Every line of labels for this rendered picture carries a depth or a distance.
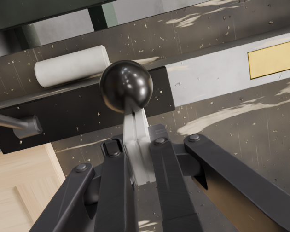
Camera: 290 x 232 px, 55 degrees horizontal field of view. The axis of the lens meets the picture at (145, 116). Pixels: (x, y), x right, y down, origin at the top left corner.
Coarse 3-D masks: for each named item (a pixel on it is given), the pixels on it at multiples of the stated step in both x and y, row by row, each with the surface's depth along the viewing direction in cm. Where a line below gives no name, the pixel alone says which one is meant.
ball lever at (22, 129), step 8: (0, 120) 24; (8, 120) 25; (16, 120) 27; (24, 120) 29; (32, 120) 29; (16, 128) 28; (24, 128) 29; (32, 128) 29; (40, 128) 30; (24, 136) 30
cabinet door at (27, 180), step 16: (48, 144) 36; (0, 160) 35; (16, 160) 35; (32, 160) 35; (48, 160) 35; (0, 176) 36; (16, 176) 36; (32, 176) 36; (48, 176) 36; (0, 192) 37; (16, 192) 37; (32, 192) 37; (48, 192) 37; (0, 208) 38; (16, 208) 38; (32, 208) 38; (0, 224) 39; (16, 224) 39; (32, 224) 39
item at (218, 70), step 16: (272, 32) 32; (288, 32) 30; (208, 48) 33; (224, 48) 30; (240, 48) 30; (256, 48) 30; (144, 64) 33; (160, 64) 31; (176, 64) 30; (192, 64) 30; (208, 64) 30; (224, 64) 30; (240, 64) 31; (96, 80) 32; (176, 80) 31; (192, 80) 31; (208, 80) 31; (224, 80) 31; (240, 80) 31; (256, 80) 31; (272, 80) 31; (32, 96) 32; (176, 96) 31; (192, 96) 31; (208, 96) 32
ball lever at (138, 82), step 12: (120, 60) 19; (108, 72) 18; (120, 72) 18; (132, 72) 18; (144, 72) 19; (108, 84) 18; (120, 84) 18; (132, 84) 18; (144, 84) 18; (108, 96) 18; (120, 96) 18; (132, 96) 18; (144, 96) 18; (120, 108) 19; (132, 108) 19
